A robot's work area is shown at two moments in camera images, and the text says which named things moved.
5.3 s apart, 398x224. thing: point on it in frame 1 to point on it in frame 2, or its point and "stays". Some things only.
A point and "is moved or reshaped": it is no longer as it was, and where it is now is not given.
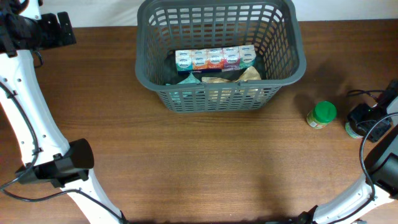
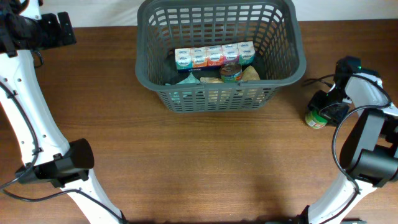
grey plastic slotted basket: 273,26 stays
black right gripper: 357,113 to 332,117
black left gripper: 56,37 stays
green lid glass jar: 323,113 stays
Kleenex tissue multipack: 214,60 stays
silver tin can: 351,132 is moved or reshaped
